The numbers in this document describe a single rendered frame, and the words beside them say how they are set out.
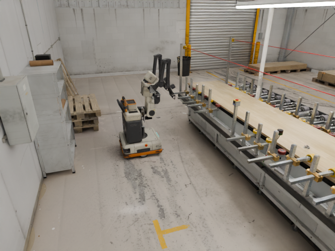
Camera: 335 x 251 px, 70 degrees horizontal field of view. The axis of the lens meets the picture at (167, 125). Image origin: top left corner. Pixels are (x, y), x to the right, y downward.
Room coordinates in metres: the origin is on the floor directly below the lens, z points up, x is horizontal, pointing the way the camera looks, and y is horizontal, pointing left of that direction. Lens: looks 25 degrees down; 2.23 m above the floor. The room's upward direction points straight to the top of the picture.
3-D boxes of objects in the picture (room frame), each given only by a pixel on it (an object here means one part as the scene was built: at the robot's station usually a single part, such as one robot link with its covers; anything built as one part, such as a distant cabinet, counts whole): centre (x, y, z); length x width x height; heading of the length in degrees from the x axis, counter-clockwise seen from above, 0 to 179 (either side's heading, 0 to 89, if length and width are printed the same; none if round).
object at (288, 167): (1.99, -1.20, 0.87); 0.04 x 0.04 x 0.48; 18
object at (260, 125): (2.47, -1.05, 0.87); 0.04 x 0.04 x 0.48; 18
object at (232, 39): (5.25, -1.33, 1.25); 0.15 x 0.08 x 1.10; 18
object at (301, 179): (1.71, -1.26, 0.95); 0.50 x 0.04 x 0.04; 108
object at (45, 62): (3.52, 1.81, 1.59); 0.30 x 0.08 x 0.08; 108
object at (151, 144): (3.78, 0.49, 0.16); 0.67 x 0.64 x 0.25; 108
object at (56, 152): (3.42, 1.77, 0.78); 0.90 x 0.45 x 1.55; 18
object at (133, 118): (3.75, 0.58, 0.59); 0.55 x 0.34 x 0.83; 17
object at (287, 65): (10.24, -4.63, 0.23); 2.41 x 0.77 x 0.17; 109
